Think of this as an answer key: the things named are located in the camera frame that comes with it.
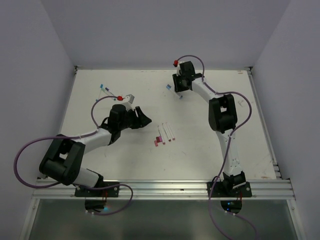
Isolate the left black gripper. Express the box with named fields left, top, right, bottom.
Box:
left=118, top=106, right=151, bottom=130

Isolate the brown capped marker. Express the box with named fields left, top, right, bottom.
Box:
left=162, top=123, right=172, bottom=142

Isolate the purple capped marker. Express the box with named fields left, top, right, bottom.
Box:
left=157, top=125, right=166, bottom=145

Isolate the pink capped marker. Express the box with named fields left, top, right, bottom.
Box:
left=166, top=122, right=176, bottom=141

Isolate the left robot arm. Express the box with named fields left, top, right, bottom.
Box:
left=39, top=104, right=152, bottom=197

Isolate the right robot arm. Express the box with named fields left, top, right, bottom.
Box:
left=172, top=60, right=246, bottom=197

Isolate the dark blue capped marker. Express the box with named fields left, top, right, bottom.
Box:
left=104, top=87, right=118, bottom=101

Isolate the thin light blue marker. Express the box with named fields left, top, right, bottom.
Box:
left=96, top=88, right=103, bottom=102

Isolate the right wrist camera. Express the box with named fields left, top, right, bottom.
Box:
left=173, top=60, right=181, bottom=76

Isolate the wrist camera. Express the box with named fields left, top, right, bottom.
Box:
left=122, top=94, right=135, bottom=110
left=173, top=60, right=181, bottom=76

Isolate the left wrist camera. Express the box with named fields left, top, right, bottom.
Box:
left=122, top=94, right=135, bottom=110

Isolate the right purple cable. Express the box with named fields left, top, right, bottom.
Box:
left=174, top=54, right=258, bottom=240

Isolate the purple cable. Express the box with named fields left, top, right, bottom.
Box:
left=174, top=54, right=258, bottom=240
left=13, top=95, right=135, bottom=216

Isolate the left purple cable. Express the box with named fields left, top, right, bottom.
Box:
left=13, top=95, right=135, bottom=216

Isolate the aluminium rail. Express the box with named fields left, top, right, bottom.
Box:
left=32, top=179, right=295, bottom=200

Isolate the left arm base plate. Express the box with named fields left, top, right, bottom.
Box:
left=74, top=181, right=120, bottom=198

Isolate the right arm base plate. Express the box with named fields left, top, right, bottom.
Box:
left=206, top=181, right=253, bottom=198

